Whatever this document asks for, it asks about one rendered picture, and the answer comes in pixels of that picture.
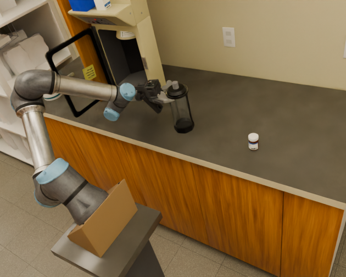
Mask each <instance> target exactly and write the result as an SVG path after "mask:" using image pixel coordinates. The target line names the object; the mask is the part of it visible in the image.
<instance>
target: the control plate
mask: <svg viewBox="0 0 346 277"><path fill-rule="evenodd" d="M78 17H79V16H78ZM79 18H80V19H82V20H84V21H86V22H88V23H90V24H99V23H101V22H102V24H104V25H116V24H114V23H112V22H111V21H109V20H107V19H105V18H88V17H79ZM95 19H96V20H95ZM89 21H90V22H89ZM96 21H97V22H99V23H97V22H96ZM93 22H95V23H93ZM108 23H110V24H108Z"/></svg>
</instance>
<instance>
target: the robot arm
mask: <svg viewBox="0 0 346 277"><path fill-rule="evenodd" d="M148 82H149V83H148ZM171 85H172V81H171V80H168V81H167V82H166V85H165V86H162V88H161V84H160V82H159V79H154V80H148V81H147V82H146V81H145V84H139V82H137V83H136V85H135V86H133V85H132V84H129V83H124V84H122V85H121V86H116V85H111V84H105V83H101V82H95V81H90V80H84V79H78V78H75V77H69V76H64V75H58V74H57V73H56V72H55V71H51V70H43V69H33V70H27V71H24V72H22V73H21V74H19V75H18V76H17V78H16V79H15V83H14V87H13V92H12V94H11V96H10V103H11V107H12V108H13V110H14V111H15V112H16V116H17V117H19V118H21V119H22V122H23V126H24V130H25V135H26V138H27V142H28V145H29V150H30V153H31V158H32V161H33V164H34V168H35V172H34V174H33V176H32V178H33V181H34V186H35V190H34V197H35V200H36V202H37V203H38V204H39V205H41V206H43V207H47V208H52V207H56V206H58V205H60V204H61V203H62V204H63V205H65V206H66V208H67V209H68V210H69V212H70V214H71V216H72V217H73V219H74V221H75V223H77V224H78V225H79V226H80V225H82V224H83V223H84V222H85V221H86V220H87V219H88V218H89V217H90V216H91V215H92V214H93V213H94V212H95V211H96V210H97V209H98V207H99V206H100V205H101V204H102V203H103V202H104V201H105V199H106V198H107V197H108V195H109V194H108V193H107V192H106V191H105V190H103V189H100V188H99V187H96V186H94V185H92V184H90V183H89V182H88V181H87V180H86V179H85V178H84V177H82V176H81V175H80V174H79V173H78V172H77V171H76V170H75V169H74V168H73V167H72V166H70V165H69V163H68V162H66V161H65V160H64V159H62V158H58V159H55V156H54V152H53V148H52V144H51V141H50V138H49V134H48V130H47V127H46V123H45V120H44V116H43V114H44V112H45V111H46V109H45V106H44V102H43V95H44V94H49V95H52V94H54V93H61V94H65V95H72V96H78V97H85V98H92V99H98V100H103V101H109V103H108V105H107V106H106V108H105V111H104V116H105V118H107V119H108V120H110V121H116V120H118V118H119V116H120V114H121V112H122V111H123V110H124V109H125V107H126V106H127V105H128V104H129V102H134V101H141V100H144V101H145V102H146V103H147V104H148V105H149V106H150V107H151V108H152V109H153V110H154V111H155V112H156V113H157V114H159V113H160V112H161V110H162V108H163V106H162V105H161V104H163V103H169V102H173V101H174V99H169V98H167V96H166V94H165V91H166V89H167V88H168V87H170V86H171Z"/></svg>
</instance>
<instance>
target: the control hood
mask: <svg viewBox="0 0 346 277"><path fill-rule="evenodd" d="M68 13H69V14H70V15H72V16H74V17H76V18H78V19H80V18H79V17H88V18H105V19H107V20H109V21H111V22H112V23H114V24H116V26H129V27H134V26H136V21H135V17H134V14H133V11H132V7H131V5H130V4H111V7H109V8H108V9H107V10H97V8H96V7H94V8H92V9H91V10H89V11H87V12H77V11H72V10H70V11H68ZM78 16H79V17H78ZM80 20H81V21H83V22H85V23H87V24H90V23H88V22H86V21H84V20H82V19H80Z"/></svg>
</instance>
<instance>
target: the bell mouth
mask: <svg viewBox="0 0 346 277"><path fill-rule="evenodd" d="M116 37H117V38H118V39H121V40H130V39H133V38H136V36H135V34H134V33H133V32H126V31H116Z"/></svg>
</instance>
